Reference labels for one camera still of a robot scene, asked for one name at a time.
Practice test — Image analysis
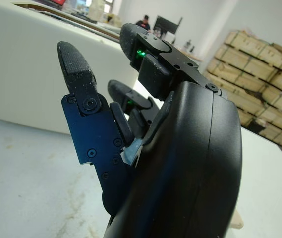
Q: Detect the cream white two-slot toaster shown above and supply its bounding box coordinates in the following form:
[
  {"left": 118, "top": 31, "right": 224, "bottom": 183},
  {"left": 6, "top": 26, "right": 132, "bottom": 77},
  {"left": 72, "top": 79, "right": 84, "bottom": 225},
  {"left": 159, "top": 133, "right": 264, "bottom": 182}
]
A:
[{"left": 0, "top": 0, "right": 144, "bottom": 136}]

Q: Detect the slice of white bread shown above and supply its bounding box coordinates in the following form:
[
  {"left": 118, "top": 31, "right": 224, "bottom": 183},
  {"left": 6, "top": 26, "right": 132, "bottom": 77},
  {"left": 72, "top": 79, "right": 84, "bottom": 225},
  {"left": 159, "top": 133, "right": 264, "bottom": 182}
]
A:
[{"left": 231, "top": 210, "right": 245, "bottom": 230}]

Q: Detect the seated person in black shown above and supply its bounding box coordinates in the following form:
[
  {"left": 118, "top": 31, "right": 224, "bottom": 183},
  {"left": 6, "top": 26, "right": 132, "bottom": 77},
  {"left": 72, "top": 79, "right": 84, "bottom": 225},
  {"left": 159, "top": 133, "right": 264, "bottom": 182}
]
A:
[{"left": 134, "top": 14, "right": 154, "bottom": 32}]

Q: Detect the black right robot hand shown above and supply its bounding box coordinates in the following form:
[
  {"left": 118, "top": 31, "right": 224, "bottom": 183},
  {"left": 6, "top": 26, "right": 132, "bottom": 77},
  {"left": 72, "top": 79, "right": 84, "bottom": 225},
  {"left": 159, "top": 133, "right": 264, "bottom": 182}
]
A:
[{"left": 57, "top": 22, "right": 243, "bottom": 238}]

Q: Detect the black computer monitor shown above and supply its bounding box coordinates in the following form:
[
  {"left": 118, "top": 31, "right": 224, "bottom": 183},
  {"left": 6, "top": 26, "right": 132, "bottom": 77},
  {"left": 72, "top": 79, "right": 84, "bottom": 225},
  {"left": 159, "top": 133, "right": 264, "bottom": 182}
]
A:
[{"left": 153, "top": 15, "right": 183, "bottom": 35}]

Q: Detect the stack of wooden crates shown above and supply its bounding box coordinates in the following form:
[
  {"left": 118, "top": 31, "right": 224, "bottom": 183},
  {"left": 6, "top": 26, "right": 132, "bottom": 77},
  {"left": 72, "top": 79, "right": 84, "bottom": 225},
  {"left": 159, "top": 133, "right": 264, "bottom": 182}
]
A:
[{"left": 204, "top": 29, "right": 282, "bottom": 152}]

